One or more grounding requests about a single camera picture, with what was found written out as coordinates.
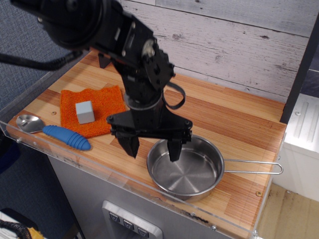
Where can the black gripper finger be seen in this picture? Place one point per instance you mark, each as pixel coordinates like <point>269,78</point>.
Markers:
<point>130,144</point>
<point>174,149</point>

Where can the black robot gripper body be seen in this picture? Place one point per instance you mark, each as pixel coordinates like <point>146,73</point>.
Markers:
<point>152,120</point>

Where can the stainless steel pot with handle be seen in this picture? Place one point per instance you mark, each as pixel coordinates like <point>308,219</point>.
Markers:
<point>197,172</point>

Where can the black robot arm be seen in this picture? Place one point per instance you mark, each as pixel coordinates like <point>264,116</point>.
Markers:
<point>124,41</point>

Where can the orange microfiber cloth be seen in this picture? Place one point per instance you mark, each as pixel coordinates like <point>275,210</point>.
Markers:
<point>105,102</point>

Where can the grey wooden block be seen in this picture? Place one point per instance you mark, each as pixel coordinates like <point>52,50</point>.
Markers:
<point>84,112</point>

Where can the silver dispenser button panel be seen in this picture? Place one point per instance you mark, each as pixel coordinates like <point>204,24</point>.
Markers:
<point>122,223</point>

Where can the clear acrylic front guard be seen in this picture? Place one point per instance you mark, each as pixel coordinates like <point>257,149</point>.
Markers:
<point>88,178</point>

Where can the white cabinet at right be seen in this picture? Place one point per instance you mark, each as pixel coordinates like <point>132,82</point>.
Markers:
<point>299,152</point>

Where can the yellow object at corner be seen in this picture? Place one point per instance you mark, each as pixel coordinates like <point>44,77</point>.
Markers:
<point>35,234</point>

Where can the dark vertical post left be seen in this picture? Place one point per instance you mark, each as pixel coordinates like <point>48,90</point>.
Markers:
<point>103,60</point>

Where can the dark vertical post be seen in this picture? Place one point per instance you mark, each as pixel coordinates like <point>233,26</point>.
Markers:
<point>305,64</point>
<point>103,60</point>

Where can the metal spoon with blue handle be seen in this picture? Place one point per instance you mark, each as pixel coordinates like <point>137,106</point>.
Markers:
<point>33,124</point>

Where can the dark vertical post right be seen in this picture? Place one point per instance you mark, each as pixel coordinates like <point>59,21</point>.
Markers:
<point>305,64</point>

